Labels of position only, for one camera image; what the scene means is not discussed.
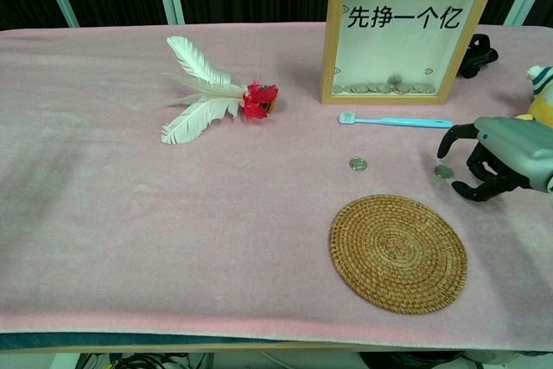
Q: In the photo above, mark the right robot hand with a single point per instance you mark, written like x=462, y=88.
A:
x=512, y=144

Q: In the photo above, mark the black clip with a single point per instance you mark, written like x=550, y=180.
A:
x=477, y=55

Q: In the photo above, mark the white feather red flower toy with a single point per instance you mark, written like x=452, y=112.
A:
x=207, y=92

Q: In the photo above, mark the pink table cloth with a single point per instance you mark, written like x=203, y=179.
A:
x=173, y=213

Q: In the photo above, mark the yellow plush toy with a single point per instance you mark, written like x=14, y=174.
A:
x=542, y=97

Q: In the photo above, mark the silver coin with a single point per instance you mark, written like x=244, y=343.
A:
x=357, y=164
x=442, y=171

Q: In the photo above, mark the wooden coin bank frame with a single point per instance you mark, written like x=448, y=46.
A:
x=402, y=47

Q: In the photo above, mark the light blue toothbrush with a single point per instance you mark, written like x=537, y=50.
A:
x=397, y=121

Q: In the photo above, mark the round woven rattan coaster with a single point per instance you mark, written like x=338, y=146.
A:
x=398, y=254

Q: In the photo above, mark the teal cloth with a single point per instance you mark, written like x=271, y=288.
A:
x=86, y=339

